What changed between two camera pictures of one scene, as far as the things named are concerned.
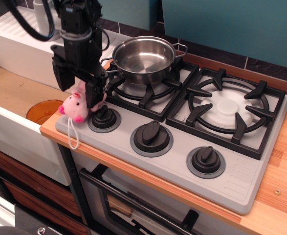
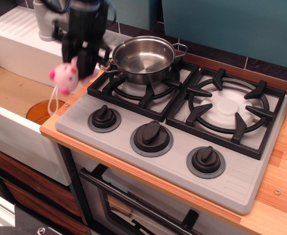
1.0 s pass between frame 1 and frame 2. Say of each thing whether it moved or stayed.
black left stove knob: stayed
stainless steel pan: stayed
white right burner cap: stayed
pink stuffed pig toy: moved
